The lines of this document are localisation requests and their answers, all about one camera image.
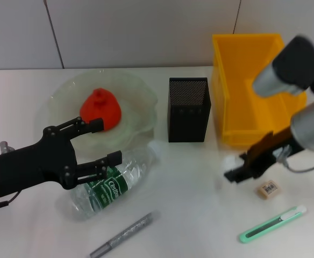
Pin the clear glass bowl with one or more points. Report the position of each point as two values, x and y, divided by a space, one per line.
138 107

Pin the black mesh pen holder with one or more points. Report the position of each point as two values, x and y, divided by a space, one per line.
189 123

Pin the yellow plastic storage bin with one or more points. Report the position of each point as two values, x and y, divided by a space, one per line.
235 80

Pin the clear water bottle green label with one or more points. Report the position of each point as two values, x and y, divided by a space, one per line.
111 188

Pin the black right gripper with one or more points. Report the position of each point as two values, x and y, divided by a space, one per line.
267 158

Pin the white paper ball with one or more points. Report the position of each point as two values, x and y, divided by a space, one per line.
231 162

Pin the grey glitter marker pen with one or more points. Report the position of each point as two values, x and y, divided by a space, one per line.
124 233

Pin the mint green utility knife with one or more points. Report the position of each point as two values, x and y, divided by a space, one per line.
270 224

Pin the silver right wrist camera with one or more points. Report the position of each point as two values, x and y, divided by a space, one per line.
294 61

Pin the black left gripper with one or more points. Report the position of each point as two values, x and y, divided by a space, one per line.
33 166

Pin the beige eraser with barcode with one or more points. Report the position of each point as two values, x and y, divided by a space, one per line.
267 189

